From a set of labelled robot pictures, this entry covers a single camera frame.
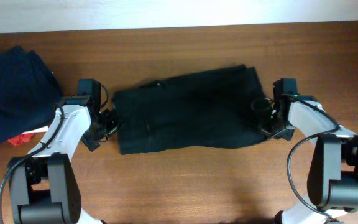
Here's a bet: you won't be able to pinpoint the black shorts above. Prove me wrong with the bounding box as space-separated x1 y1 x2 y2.
112 65 266 154

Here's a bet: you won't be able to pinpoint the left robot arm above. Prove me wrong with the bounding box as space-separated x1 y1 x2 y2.
0 79 123 224

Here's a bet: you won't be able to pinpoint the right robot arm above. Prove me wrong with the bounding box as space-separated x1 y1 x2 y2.
251 78 358 224

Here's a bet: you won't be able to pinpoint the white paper tag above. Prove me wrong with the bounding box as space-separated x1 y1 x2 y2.
22 126 48 134

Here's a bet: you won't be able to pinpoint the red cloth piece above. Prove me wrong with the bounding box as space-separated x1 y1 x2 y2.
7 133 35 147

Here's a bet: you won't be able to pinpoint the navy blue folded garment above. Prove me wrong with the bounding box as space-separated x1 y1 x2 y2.
0 46 63 143

